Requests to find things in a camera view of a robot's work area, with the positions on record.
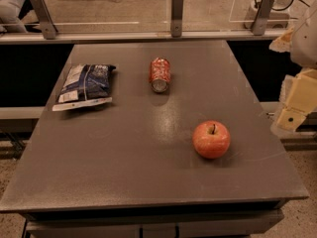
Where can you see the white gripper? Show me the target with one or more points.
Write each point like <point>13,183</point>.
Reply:
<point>305,45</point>

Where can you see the red apple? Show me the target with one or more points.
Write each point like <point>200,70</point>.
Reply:
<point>211,139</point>

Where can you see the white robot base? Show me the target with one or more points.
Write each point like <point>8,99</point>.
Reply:
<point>275,13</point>

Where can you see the red coke can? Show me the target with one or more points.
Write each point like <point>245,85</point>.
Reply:
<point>159,75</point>

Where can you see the grey table cabinet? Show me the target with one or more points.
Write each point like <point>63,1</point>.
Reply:
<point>230,220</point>

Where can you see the blue chip bag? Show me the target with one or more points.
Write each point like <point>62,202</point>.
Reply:
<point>86,85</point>

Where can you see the person in background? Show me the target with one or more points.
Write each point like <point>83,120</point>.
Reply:
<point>9,16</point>

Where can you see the right metal bracket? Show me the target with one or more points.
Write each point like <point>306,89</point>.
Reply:
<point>259,25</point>

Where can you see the metal bracket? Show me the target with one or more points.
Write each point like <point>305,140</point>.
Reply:
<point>259,25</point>
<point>46,23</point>
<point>176,18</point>

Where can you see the middle metal bracket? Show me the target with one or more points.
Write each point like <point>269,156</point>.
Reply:
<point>176,18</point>

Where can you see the metal rail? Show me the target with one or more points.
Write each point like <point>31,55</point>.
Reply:
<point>89,38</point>

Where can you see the left metal bracket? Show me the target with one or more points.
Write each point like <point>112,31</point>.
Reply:
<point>46,23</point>

